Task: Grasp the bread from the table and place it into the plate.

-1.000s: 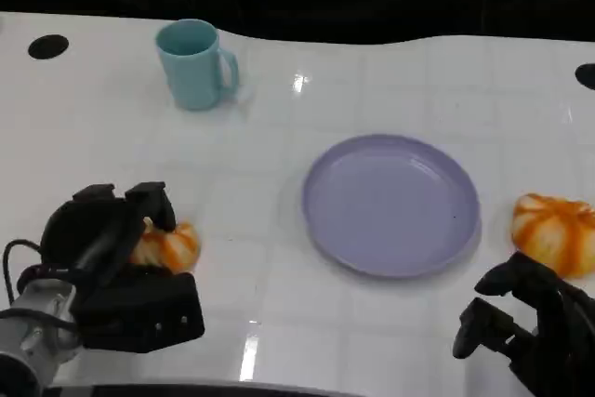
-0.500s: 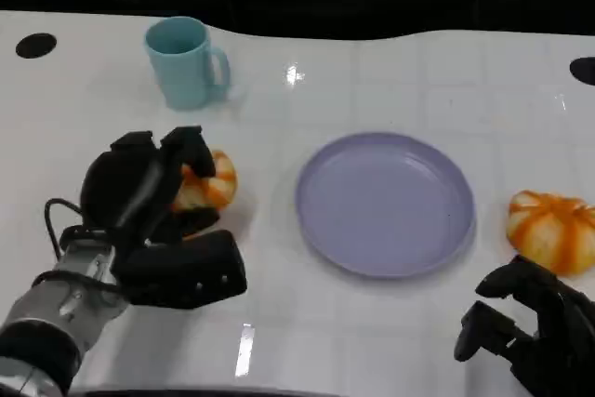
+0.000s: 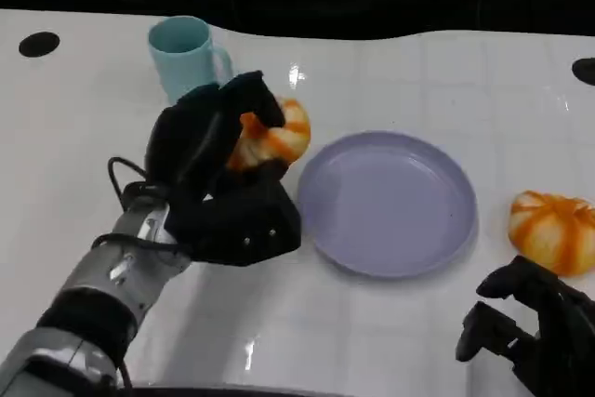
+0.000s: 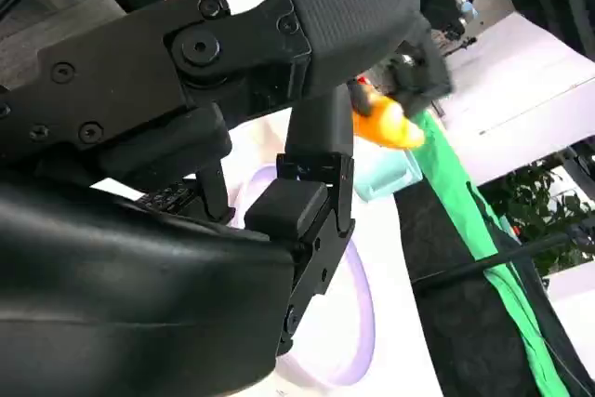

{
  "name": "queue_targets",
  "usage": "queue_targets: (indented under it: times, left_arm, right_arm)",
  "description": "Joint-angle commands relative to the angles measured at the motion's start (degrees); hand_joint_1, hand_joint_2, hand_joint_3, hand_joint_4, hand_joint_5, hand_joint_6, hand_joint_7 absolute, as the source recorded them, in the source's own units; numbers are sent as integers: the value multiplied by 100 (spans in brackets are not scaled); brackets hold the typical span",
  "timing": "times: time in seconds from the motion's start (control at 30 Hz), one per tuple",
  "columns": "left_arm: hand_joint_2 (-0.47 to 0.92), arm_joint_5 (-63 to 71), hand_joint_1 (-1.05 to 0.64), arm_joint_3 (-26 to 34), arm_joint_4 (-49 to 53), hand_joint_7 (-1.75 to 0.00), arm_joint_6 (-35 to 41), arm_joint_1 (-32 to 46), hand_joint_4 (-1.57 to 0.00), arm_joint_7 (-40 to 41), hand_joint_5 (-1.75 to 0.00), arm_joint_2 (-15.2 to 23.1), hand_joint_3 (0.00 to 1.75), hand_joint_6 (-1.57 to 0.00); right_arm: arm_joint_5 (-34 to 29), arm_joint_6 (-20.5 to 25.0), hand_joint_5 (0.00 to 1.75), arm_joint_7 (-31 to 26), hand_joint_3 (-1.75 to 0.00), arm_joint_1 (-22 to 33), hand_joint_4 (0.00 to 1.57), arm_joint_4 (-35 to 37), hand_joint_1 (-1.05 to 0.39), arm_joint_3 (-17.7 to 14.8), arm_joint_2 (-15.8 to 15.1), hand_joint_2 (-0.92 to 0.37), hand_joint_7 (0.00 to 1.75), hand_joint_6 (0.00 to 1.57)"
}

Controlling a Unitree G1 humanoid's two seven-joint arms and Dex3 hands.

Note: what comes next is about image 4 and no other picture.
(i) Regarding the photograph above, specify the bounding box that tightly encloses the orange and white bread roll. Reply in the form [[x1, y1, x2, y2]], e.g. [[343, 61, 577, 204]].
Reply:
[[350, 89, 427, 152]]

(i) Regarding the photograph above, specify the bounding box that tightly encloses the white background desk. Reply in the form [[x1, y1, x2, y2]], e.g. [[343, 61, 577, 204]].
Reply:
[[441, 10, 595, 184]]

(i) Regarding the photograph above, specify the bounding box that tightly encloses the black cable over cloth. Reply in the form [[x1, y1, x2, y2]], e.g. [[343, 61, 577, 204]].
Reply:
[[411, 232, 573, 296]]

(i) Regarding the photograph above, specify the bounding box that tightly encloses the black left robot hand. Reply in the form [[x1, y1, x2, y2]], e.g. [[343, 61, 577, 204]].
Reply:
[[348, 15, 456, 115]]

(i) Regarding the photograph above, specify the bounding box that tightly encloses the black backdrop cloth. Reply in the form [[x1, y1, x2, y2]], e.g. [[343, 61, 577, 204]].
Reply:
[[394, 178, 595, 397]]

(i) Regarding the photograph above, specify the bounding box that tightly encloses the lilac plate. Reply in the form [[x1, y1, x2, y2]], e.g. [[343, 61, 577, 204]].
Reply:
[[231, 162, 376, 390]]

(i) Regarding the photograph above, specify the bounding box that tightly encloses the green leafy plant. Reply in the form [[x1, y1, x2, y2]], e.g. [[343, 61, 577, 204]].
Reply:
[[478, 154, 595, 277]]

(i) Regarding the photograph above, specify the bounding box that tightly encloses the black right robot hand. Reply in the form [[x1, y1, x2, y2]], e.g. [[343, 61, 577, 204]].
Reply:
[[0, 0, 420, 397]]

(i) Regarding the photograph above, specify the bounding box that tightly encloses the pale green mug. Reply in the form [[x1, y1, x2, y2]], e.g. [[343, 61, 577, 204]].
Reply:
[[351, 136, 424, 205]]

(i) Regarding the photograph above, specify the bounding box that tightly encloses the green cloth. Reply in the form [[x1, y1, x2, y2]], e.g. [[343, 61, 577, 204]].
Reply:
[[408, 108, 571, 397]]

